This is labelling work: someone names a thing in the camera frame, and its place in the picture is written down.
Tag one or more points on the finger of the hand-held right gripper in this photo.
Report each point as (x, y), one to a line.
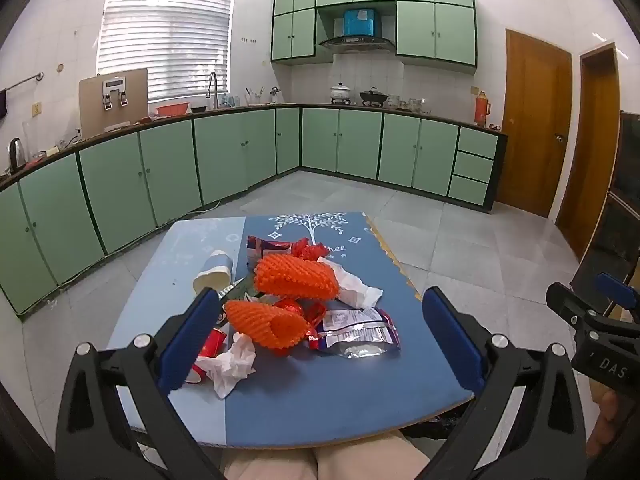
(575, 310)
(617, 290)

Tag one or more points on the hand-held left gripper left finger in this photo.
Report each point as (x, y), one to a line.
(190, 340)

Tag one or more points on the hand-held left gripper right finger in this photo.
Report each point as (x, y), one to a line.
(450, 340)

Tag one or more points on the red paper cup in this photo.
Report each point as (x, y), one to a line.
(212, 342)

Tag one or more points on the white tissue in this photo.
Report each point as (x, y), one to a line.
(230, 370)
(357, 290)

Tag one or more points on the orange foam fruit net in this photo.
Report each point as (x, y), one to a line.
(295, 277)
(260, 320)

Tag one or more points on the green snack wrapper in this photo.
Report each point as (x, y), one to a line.
(245, 290)

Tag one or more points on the blue and white paper cup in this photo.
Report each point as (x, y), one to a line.
(215, 267)

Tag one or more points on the purple silver snack wrapper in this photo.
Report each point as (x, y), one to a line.
(265, 246)
(360, 337)

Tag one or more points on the person's right hand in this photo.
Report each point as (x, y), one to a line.
(607, 425)

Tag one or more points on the black cabinet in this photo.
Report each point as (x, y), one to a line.
(620, 220)

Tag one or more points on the light blue table cover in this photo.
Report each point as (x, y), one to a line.
(165, 270)

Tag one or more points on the blue tree-print table mat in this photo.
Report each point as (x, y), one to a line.
(340, 395)

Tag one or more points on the green base cabinets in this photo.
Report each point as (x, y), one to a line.
(165, 175)

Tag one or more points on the person's beige trousers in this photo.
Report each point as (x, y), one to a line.
(325, 460)

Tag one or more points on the wooden door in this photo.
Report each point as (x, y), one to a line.
(535, 125)

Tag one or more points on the red thermos flask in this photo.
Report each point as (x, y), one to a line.
(481, 110)

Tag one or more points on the red plastic basin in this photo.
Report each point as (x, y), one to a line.
(172, 109)

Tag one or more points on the row of glass jars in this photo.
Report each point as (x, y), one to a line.
(410, 105)

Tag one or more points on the utensil holder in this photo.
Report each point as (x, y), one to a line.
(255, 97)

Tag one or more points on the steel electric kettle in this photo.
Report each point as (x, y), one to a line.
(17, 155)

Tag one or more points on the black wok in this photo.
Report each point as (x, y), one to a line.
(372, 96)

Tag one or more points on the steel kitchen faucet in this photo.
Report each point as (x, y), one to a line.
(213, 85)

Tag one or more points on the white cooking pot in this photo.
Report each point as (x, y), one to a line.
(341, 94)

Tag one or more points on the white window blind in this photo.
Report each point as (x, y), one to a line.
(165, 35)

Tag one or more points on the range hood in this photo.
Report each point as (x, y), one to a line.
(357, 44)

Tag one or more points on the wooden door frame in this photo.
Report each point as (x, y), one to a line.
(595, 160)

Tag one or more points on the yellow wall socket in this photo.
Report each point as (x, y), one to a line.
(36, 109)

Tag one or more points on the wall towel bar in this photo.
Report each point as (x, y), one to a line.
(22, 81)

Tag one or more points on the green wall cabinets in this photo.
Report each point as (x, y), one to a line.
(435, 30)

